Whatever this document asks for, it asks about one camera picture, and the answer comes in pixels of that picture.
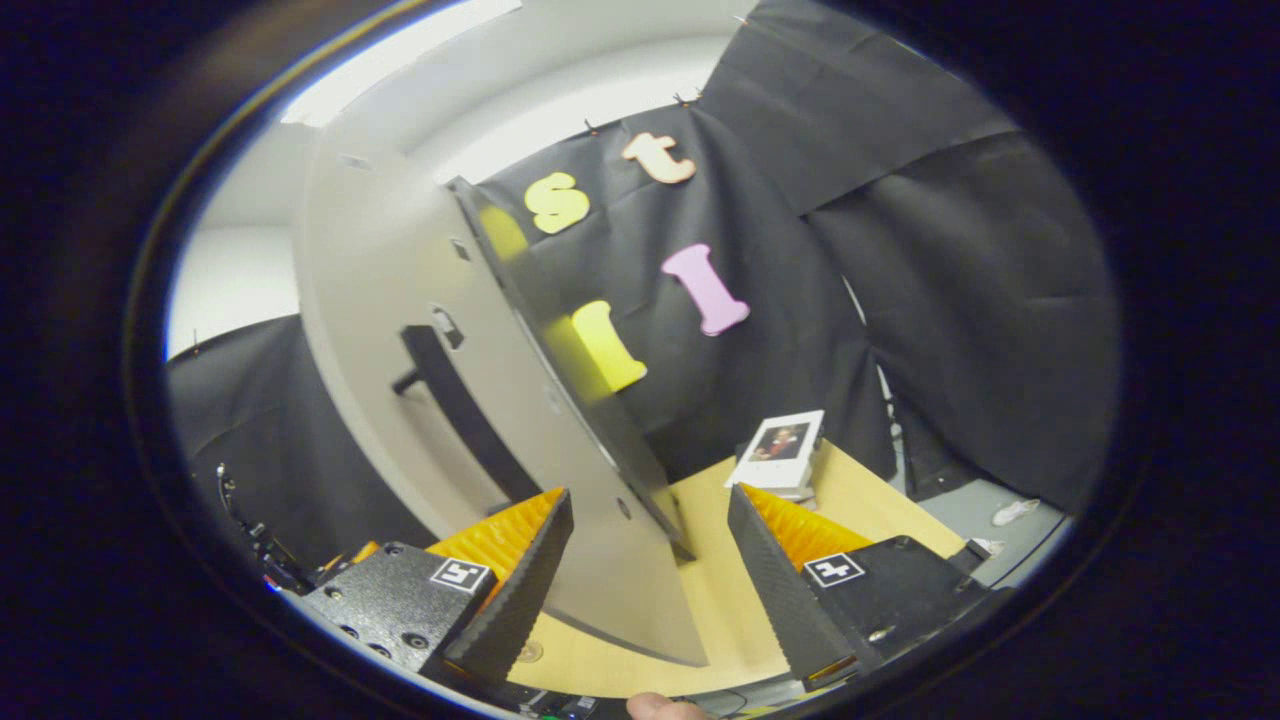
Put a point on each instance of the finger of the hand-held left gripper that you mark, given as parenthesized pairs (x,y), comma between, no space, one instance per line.
(362,552)

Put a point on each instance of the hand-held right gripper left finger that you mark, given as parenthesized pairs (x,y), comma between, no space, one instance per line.
(510,600)

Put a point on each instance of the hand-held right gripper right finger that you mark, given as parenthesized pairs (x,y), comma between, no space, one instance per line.
(780,590)

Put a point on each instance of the grey cabinet door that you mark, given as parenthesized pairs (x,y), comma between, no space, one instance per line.
(400,250)

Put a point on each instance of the white photo booklet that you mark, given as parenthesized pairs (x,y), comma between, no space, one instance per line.
(780,450)

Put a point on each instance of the small white object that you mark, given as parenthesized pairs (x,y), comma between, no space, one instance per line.
(1015,512)

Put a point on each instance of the black backdrop cloth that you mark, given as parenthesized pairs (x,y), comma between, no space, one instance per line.
(950,300)

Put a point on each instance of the ceiling light panel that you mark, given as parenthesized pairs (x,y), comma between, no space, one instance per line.
(400,60)

